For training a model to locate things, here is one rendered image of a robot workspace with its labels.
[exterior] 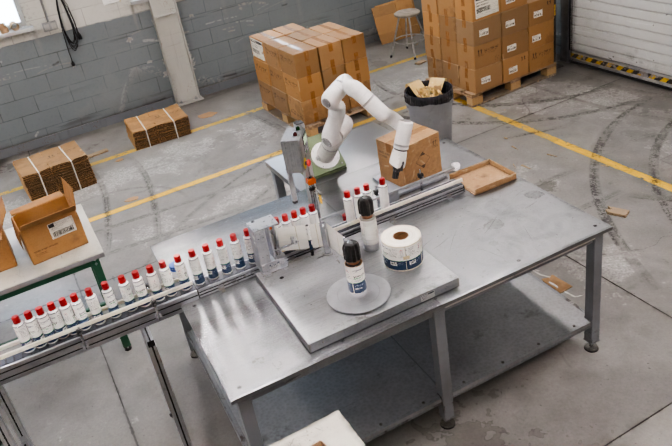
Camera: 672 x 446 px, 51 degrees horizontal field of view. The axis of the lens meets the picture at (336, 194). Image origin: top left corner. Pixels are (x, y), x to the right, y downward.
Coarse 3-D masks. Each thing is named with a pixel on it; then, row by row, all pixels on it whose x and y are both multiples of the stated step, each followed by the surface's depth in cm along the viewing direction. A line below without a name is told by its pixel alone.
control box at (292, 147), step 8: (288, 128) 370; (304, 128) 368; (288, 136) 360; (288, 144) 357; (296, 144) 356; (288, 152) 359; (296, 152) 358; (304, 152) 364; (288, 160) 361; (296, 160) 360; (304, 160) 363; (288, 168) 364; (296, 168) 363; (304, 168) 363
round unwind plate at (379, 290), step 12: (372, 276) 342; (336, 288) 338; (372, 288) 333; (384, 288) 332; (336, 300) 329; (348, 300) 328; (360, 300) 327; (372, 300) 325; (384, 300) 324; (348, 312) 320; (360, 312) 319
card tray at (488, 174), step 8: (488, 160) 436; (464, 168) 430; (472, 168) 432; (480, 168) 434; (488, 168) 432; (496, 168) 431; (504, 168) 424; (456, 176) 429; (464, 176) 428; (472, 176) 427; (480, 176) 425; (488, 176) 424; (496, 176) 422; (504, 176) 421; (512, 176) 415; (464, 184) 420; (472, 184) 418; (480, 184) 417; (488, 184) 408; (496, 184) 411; (472, 192) 410; (480, 192) 408
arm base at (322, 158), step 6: (318, 144) 461; (312, 150) 459; (318, 150) 452; (324, 150) 443; (312, 156) 457; (318, 156) 454; (324, 156) 449; (330, 156) 448; (336, 156) 461; (318, 162) 457; (324, 162) 457; (330, 162) 459; (336, 162) 460; (324, 168) 457
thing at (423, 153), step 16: (416, 128) 431; (384, 144) 422; (416, 144) 415; (432, 144) 423; (384, 160) 429; (416, 160) 420; (432, 160) 428; (384, 176) 436; (400, 176) 421; (416, 176) 424
